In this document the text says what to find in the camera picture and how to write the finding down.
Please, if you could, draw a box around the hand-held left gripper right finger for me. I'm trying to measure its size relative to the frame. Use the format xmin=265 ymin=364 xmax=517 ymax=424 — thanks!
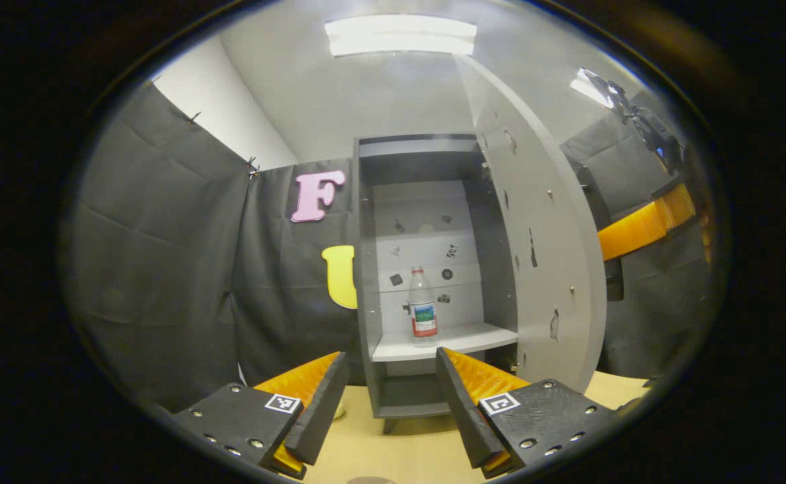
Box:
xmin=435 ymin=347 xmax=619 ymax=479

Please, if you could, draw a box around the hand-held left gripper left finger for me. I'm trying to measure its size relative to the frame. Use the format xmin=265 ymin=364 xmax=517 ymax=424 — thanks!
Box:
xmin=176 ymin=351 xmax=351 ymax=479

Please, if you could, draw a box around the grey cabinet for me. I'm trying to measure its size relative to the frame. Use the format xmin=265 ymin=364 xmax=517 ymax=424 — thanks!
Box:
xmin=352 ymin=133 xmax=521 ymax=434

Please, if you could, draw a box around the grey cabinet door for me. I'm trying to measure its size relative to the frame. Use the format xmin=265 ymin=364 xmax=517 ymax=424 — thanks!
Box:
xmin=457 ymin=54 xmax=608 ymax=394

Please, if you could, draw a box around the clear plastic bottle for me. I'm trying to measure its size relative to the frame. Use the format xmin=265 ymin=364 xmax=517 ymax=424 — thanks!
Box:
xmin=407 ymin=266 xmax=438 ymax=341

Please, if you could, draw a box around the small ceiling light panel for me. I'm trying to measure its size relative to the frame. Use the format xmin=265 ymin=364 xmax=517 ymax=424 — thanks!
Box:
xmin=569 ymin=67 xmax=612 ymax=108

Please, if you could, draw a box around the black backdrop cloth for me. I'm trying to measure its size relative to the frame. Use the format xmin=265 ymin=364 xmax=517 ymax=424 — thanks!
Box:
xmin=70 ymin=82 xmax=709 ymax=411

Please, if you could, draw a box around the large ceiling light panel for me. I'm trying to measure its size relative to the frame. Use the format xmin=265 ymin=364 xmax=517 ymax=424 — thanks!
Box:
xmin=324 ymin=15 xmax=478 ymax=57

